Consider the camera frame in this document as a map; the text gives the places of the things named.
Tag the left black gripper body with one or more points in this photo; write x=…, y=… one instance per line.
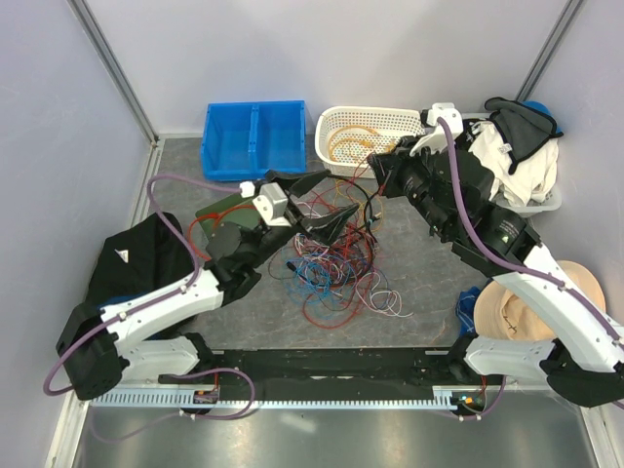
x=281, y=235

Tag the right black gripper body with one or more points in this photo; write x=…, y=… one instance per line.
x=411, y=176

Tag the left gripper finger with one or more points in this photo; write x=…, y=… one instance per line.
x=328, y=227
x=281, y=185

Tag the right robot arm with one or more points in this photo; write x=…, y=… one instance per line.
x=583, y=360

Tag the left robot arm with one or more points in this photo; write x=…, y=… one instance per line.
x=98, y=346

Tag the green plastic tray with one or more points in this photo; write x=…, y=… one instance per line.
x=242, y=211

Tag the white perforated plastic basket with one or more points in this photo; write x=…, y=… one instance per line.
x=346, y=135

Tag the blue divided plastic bin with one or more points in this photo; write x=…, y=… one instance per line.
x=244, y=140

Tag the white cloth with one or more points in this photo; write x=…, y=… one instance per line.
x=521, y=170

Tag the dark grey cloth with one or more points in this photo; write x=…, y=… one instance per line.
x=525, y=130

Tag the black jacket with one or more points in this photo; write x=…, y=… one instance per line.
x=138, y=261

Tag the grey plastic laundry tub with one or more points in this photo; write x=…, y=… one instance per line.
x=536, y=207

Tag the blue cap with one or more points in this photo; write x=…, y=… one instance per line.
x=542, y=108

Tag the beige sun hat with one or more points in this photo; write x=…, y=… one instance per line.
x=500, y=314

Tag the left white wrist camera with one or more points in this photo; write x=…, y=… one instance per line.
x=270, y=200

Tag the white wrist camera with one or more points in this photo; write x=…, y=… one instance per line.
x=446, y=125
x=270, y=200

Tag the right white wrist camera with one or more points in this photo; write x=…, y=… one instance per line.
x=446, y=125

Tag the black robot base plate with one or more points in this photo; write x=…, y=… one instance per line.
x=347, y=374

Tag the slotted grey cable duct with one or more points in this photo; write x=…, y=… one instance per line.
x=292, y=403

